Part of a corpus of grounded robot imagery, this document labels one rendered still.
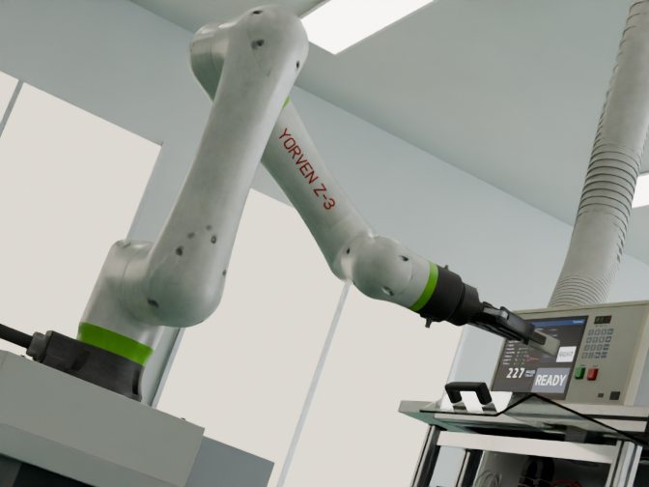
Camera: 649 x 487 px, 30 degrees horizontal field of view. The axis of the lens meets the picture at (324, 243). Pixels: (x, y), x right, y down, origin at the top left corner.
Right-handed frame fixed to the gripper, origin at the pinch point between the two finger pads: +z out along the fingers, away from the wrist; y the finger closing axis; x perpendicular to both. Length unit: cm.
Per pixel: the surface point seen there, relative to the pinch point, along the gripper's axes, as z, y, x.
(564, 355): 10.2, -6.7, 1.4
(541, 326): 10.1, -17.2, 7.6
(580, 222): 79, -121, 73
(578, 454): 6.9, 10.5, -18.2
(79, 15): -45, -470, 185
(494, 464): 22.3, -38.1, -18.4
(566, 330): 10.2, -8.3, 6.3
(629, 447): 6.4, 23.9, -16.4
